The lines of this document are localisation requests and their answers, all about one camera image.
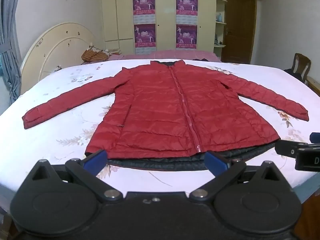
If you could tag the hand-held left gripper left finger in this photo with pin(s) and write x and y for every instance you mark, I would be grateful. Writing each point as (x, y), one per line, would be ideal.
(96, 159)

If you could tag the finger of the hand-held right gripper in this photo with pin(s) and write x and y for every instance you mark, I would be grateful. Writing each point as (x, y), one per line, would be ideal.
(315, 137)
(287, 150)

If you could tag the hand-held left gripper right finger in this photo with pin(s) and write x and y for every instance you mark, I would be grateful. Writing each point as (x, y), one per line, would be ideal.
(216, 161)

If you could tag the red puffer jacket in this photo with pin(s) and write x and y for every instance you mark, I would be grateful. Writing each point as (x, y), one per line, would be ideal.
(155, 110)

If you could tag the floral bed sheet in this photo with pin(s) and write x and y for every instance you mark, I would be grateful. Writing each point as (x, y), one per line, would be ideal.
(62, 137)

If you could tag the wooden side table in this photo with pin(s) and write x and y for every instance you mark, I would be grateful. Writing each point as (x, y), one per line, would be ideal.
(314, 83)

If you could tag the dark cloth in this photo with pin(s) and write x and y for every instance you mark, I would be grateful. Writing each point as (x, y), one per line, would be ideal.
(295, 74)

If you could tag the wooden chair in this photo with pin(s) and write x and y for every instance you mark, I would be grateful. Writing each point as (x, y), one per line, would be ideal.
(301, 63)

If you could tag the dark garment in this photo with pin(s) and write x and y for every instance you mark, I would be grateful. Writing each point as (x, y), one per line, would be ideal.
(200, 59)

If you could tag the orange striped cloth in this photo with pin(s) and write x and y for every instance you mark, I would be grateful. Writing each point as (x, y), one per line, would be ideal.
(93, 55)

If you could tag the pink blanket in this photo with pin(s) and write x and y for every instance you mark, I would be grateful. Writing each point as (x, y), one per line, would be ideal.
(165, 54)

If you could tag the cream bed headboard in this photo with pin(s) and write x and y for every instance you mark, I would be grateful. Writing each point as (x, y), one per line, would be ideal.
(57, 45)

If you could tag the cream corner shelf unit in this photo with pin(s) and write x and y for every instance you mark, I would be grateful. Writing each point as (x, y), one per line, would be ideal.
(220, 36)

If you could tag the brown wooden door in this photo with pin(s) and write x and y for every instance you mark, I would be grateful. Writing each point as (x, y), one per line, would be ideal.
(238, 27)

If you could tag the blue grey curtain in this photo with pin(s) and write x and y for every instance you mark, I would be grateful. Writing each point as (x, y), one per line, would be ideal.
(10, 45)

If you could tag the blue figurine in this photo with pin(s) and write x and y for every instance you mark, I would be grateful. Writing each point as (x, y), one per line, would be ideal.
(220, 17)

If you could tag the cream wardrobe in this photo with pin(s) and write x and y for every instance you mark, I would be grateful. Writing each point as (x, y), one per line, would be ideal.
(165, 17)

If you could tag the purple wall poster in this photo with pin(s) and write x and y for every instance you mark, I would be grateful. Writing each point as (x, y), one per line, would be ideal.
(187, 3)
(144, 3)
(145, 36)
(186, 36)

